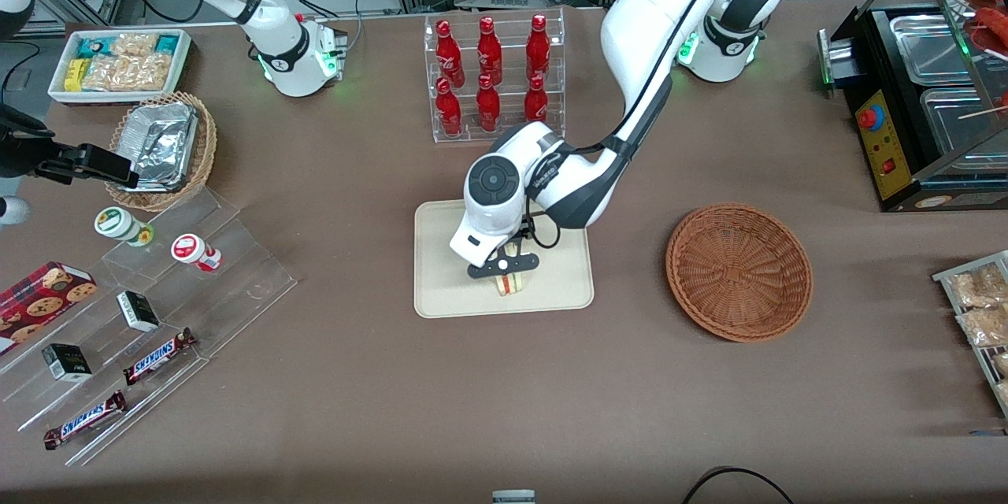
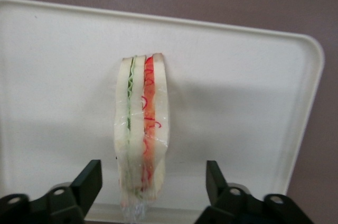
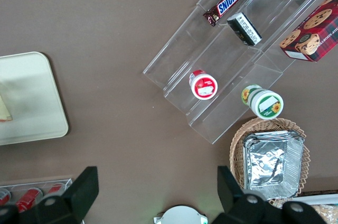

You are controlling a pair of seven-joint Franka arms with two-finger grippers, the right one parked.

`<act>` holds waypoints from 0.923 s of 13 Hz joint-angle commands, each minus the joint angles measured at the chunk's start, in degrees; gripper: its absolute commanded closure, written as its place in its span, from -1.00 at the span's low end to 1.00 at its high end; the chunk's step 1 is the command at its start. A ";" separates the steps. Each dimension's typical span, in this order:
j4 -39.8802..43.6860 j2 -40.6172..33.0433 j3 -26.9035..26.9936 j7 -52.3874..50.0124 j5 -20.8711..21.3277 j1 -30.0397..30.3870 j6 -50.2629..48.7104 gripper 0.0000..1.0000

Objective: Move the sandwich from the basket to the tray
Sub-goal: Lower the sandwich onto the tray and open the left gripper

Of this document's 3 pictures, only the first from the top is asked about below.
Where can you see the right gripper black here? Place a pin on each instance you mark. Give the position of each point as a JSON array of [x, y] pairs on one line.
[[22, 143]]

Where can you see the layered sandwich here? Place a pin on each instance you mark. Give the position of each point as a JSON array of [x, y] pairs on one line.
[[510, 285]]

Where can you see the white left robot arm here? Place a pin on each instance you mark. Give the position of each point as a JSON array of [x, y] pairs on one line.
[[661, 16]]

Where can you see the aluminium foil tray stack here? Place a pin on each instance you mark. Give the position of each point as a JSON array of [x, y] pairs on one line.
[[157, 146]]

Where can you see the cream plastic serving tray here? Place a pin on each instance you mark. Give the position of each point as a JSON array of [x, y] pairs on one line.
[[441, 283]]

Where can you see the oval light wicker basket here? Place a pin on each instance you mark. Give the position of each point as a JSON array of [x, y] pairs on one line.
[[205, 150]]

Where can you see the round brown wicker basket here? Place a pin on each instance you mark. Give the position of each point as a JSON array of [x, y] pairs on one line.
[[740, 276]]

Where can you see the green lid white cup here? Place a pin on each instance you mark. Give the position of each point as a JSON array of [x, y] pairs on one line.
[[118, 224]]

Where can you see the white rectangular snack bin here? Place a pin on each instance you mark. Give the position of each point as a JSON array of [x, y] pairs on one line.
[[59, 90]]

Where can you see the yellow snack packet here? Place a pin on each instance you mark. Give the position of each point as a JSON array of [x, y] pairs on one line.
[[76, 75]]

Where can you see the clear bag of rice crackers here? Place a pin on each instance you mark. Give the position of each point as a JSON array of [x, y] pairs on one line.
[[126, 72], [134, 43]]

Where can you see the teal snack packet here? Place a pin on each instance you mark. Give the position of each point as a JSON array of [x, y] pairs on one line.
[[167, 45], [96, 47]]

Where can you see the red lid white cup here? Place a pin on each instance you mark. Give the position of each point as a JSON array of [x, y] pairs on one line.
[[193, 250]]

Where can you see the clear acrylic bottle rack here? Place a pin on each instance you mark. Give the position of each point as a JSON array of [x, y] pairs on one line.
[[508, 130]]

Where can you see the small black carton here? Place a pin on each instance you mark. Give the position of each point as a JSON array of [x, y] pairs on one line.
[[138, 311], [67, 362]]

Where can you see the red cookie box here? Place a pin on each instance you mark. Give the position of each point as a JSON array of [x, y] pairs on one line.
[[39, 303]]

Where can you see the red cola bottle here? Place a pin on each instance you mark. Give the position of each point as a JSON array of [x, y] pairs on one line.
[[535, 98], [538, 47], [449, 55], [489, 51], [488, 106], [448, 110]]

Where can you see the clear acrylic step stand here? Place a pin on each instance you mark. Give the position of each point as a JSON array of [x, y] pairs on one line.
[[236, 283]]

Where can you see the snickers chocolate bar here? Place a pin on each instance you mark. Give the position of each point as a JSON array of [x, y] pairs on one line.
[[157, 357], [83, 420]]

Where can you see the small grey white device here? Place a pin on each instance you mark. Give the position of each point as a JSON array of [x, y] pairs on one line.
[[513, 497]]

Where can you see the black food warmer yellow panel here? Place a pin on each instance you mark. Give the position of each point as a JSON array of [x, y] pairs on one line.
[[886, 55]]

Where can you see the grey snack display rack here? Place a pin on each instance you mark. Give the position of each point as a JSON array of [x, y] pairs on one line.
[[945, 277]]

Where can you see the clear bag of tan snacks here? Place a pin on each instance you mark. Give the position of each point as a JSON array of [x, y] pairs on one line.
[[984, 327], [976, 287], [1002, 364]]

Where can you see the steel warmer pan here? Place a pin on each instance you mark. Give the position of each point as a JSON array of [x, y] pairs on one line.
[[929, 47], [961, 122]]

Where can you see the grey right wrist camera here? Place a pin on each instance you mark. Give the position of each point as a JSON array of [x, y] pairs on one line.
[[12, 210]]

